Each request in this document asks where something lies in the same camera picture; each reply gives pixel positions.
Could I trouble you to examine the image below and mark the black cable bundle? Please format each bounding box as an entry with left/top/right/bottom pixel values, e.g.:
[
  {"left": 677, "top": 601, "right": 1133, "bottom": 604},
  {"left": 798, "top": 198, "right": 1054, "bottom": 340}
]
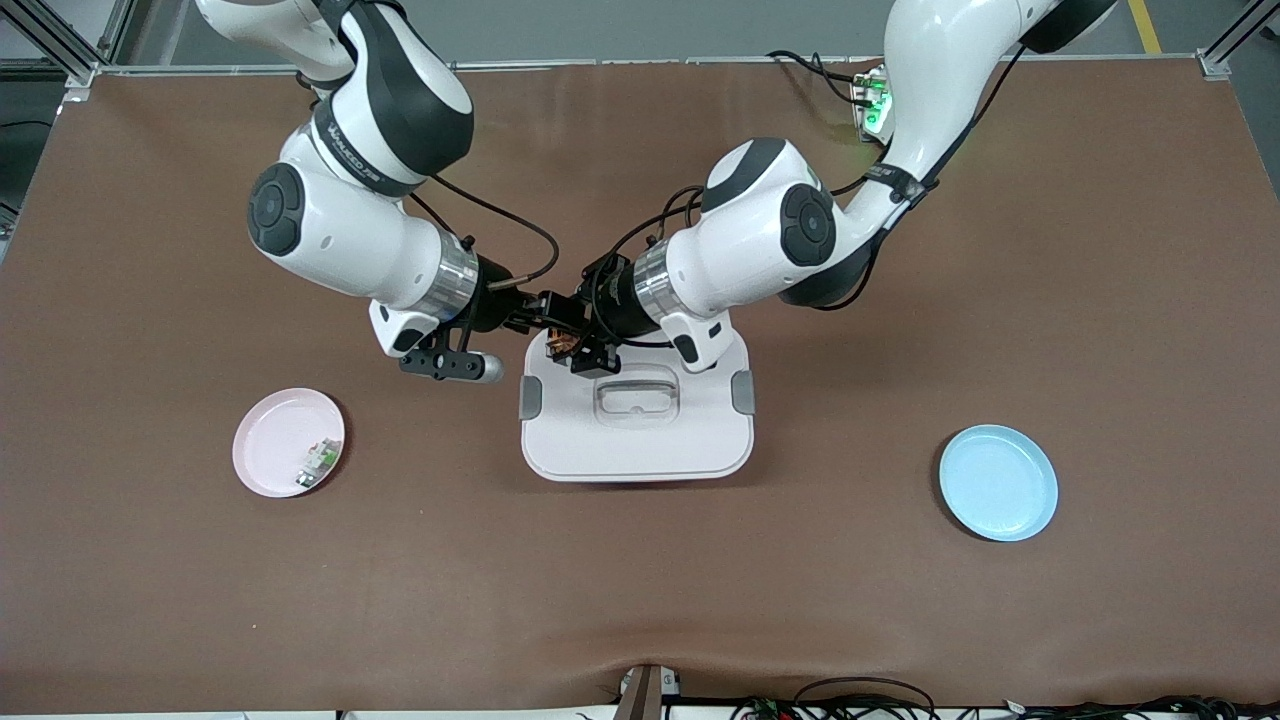
[{"left": 730, "top": 677, "right": 1280, "bottom": 720}]

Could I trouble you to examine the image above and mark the black arm base cable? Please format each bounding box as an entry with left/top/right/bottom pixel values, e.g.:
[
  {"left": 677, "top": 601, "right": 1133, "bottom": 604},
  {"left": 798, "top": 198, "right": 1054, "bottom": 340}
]
[{"left": 766, "top": 50, "right": 866, "bottom": 106}]

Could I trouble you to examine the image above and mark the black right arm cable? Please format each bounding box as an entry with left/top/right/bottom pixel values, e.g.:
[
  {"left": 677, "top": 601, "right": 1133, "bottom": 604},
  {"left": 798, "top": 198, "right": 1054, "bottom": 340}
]
[{"left": 410, "top": 175, "right": 559, "bottom": 291}]

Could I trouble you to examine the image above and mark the pink round plate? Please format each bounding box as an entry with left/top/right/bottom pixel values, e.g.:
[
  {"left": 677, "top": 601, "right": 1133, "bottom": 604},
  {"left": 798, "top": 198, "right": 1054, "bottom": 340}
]
[{"left": 232, "top": 388, "right": 346, "bottom": 499}]

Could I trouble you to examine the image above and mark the brown metal table bracket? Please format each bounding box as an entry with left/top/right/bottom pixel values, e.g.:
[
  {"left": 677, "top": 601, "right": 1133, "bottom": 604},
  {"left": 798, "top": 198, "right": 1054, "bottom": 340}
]
[{"left": 612, "top": 663, "right": 683, "bottom": 720}]

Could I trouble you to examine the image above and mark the brown table mat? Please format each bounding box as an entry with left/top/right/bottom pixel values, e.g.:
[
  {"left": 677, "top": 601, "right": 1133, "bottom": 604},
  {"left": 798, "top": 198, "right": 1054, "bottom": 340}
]
[{"left": 0, "top": 58, "right": 1280, "bottom": 716}]

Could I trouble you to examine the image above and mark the aluminium frame post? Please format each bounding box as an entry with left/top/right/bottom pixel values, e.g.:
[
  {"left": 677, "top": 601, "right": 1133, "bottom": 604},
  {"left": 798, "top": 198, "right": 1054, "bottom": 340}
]
[
  {"left": 1198, "top": 0, "right": 1280, "bottom": 81},
  {"left": 0, "top": 0, "right": 136, "bottom": 91}
]

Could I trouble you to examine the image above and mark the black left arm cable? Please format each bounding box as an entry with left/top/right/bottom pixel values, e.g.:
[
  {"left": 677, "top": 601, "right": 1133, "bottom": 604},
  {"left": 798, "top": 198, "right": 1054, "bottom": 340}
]
[{"left": 588, "top": 45, "right": 1031, "bottom": 351}]

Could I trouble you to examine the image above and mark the white lidded storage box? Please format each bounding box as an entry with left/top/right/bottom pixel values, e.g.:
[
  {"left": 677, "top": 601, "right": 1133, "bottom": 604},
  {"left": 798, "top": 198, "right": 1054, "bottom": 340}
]
[{"left": 520, "top": 330, "right": 756, "bottom": 484}]

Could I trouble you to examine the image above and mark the grey box handle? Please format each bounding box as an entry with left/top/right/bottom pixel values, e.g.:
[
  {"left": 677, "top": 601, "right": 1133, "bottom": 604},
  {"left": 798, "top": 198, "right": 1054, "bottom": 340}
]
[{"left": 594, "top": 365, "right": 683, "bottom": 426}]

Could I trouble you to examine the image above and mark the green and white switch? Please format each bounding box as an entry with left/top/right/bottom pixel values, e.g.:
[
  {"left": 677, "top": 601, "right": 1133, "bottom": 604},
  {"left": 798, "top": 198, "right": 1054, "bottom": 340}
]
[{"left": 295, "top": 438, "right": 343, "bottom": 491}]

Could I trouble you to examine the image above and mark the light blue round plate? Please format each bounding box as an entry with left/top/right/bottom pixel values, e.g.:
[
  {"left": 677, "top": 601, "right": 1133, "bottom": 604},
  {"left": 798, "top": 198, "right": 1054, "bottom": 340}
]
[{"left": 938, "top": 424, "right": 1059, "bottom": 543}]

